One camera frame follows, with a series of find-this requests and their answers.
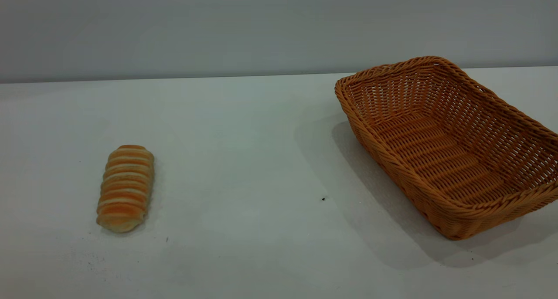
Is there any striped orange bread roll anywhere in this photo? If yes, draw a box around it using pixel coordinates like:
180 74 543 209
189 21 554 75
96 144 155 234

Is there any orange woven wicker basket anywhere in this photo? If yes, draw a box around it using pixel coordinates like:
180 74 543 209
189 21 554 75
334 55 558 241

